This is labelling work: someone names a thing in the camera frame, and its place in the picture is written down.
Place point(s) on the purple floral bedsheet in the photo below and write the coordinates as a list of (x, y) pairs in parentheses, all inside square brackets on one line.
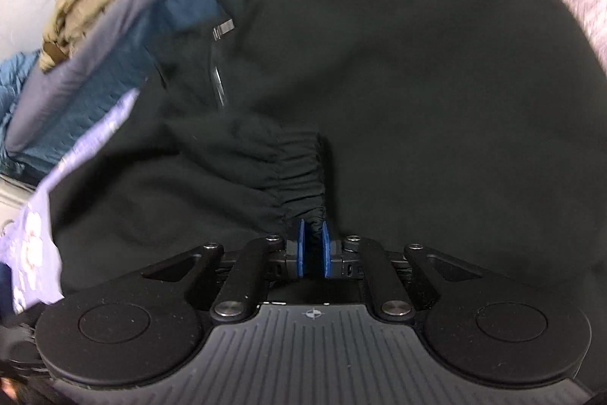
[(42, 205)]

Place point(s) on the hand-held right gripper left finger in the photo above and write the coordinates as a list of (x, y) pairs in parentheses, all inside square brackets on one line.
[(299, 253)]

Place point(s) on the blue quilted duvet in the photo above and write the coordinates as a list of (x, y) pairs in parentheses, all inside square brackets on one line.
[(14, 87)]

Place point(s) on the black garment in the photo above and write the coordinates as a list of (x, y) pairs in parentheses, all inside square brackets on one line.
[(403, 111)]

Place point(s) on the grey blanket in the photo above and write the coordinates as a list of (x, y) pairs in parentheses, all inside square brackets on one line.
[(95, 54)]

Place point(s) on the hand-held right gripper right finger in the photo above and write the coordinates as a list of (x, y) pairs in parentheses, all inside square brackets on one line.
[(326, 253)]

